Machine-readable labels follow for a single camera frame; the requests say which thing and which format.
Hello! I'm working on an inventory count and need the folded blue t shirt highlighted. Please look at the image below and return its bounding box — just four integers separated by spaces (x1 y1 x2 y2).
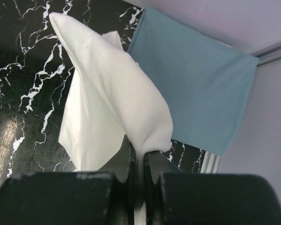
127 8 259 156

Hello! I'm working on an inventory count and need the white printed t shirt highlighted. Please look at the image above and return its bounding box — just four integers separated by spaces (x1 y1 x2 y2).
49 13 173 171

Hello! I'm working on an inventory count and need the black marble pattern mat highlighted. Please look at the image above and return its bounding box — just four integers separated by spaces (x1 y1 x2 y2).
0 0 207 188

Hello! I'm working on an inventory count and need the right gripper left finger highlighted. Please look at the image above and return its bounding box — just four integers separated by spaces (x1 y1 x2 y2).
0 137 135 225

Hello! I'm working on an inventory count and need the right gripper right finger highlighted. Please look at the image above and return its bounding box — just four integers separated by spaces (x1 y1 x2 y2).
144 151 281 225

